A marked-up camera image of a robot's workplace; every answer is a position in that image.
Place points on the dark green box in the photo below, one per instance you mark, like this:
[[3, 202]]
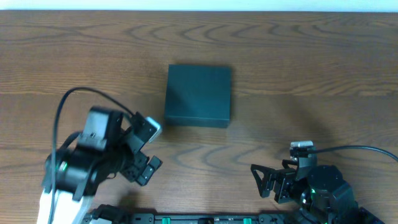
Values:
[[198, 95]]

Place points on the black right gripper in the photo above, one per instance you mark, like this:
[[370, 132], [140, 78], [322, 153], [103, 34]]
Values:
[[278, 183]]

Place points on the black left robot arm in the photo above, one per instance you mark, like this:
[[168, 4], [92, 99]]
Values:
[[110, 143]]

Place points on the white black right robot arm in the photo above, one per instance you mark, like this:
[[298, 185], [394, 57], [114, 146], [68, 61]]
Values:
[[320, 191]]

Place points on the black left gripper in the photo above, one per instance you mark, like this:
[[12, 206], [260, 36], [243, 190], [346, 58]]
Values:
[[137, 166]]

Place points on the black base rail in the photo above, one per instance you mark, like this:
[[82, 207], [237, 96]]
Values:
[[111, 214]]

